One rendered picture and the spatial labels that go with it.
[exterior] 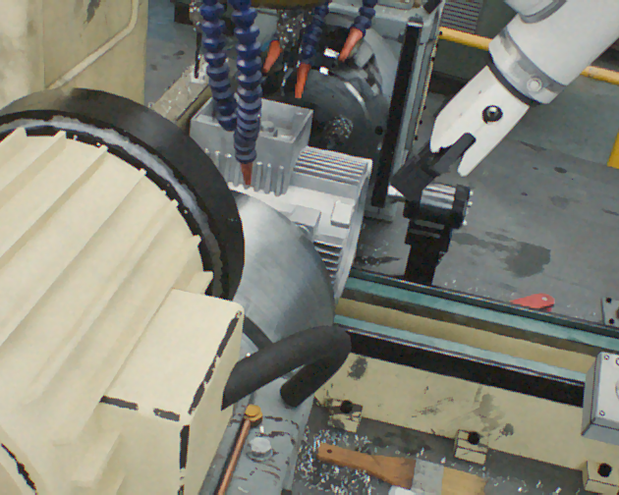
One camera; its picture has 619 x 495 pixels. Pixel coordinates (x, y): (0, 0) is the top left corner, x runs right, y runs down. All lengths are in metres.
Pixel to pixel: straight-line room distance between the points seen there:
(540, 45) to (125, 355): 0.59
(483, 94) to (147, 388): 0.58
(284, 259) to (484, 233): 0.85
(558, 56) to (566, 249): 0.79
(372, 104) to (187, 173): 0.78
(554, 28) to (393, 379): 0.47
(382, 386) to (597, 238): 0.70
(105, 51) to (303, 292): 0.45
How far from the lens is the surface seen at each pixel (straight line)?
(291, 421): 0.62
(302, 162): 1.05
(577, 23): 0.88
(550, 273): 1.56
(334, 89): 1.25
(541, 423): 1.15
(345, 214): 1.01
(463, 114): 0.91
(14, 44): 0.93
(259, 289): 0.76
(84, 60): 1.09
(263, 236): 0.81
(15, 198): 0.45
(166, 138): 0.51
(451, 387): 1.12
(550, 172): 1.92
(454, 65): 4.34
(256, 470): 0.58
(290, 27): 0.97
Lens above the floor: 1.58
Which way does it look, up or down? 32 degrees down
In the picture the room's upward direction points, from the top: 9 degrees clockwise
